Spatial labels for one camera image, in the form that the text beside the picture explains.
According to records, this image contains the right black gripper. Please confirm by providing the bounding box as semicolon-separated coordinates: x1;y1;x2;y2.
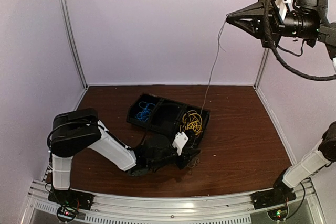
226;0;320;48

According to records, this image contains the yellow cable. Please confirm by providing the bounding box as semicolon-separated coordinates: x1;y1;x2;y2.
181;110;203;135

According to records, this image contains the grey cable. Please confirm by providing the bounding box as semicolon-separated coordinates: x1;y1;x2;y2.
199;13;233;116

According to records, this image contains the blue cable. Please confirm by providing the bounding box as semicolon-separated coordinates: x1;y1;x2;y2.
134;100;155;125

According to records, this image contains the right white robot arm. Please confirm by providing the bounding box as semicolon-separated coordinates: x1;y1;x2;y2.
226;0;335;204

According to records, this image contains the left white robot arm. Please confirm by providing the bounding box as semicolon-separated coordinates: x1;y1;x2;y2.
47;108;201;205

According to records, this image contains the black three-compartment bin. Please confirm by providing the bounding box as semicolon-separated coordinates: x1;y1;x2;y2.
127;93;210;148

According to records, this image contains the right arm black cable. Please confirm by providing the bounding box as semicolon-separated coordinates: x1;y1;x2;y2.
262;0;336;81

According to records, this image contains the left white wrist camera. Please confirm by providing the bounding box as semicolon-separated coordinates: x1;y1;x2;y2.
172;132;188;156

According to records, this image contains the right aluminium frame post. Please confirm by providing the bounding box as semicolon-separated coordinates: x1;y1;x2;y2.
254;0;283;90

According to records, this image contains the aluminium frame post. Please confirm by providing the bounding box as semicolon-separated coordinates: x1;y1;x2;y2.
254;0;283;90
54;0;89;89

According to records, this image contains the aluminium front rail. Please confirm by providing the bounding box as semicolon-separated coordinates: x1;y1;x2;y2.
18;180;326;223

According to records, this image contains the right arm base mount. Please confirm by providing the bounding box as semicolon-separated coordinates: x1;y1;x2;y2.
251;189;296;222

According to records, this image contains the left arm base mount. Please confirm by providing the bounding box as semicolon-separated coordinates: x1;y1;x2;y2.
48;190;94;222

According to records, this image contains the left aluminium frame post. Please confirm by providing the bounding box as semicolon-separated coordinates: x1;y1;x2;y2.
54;0;89;89

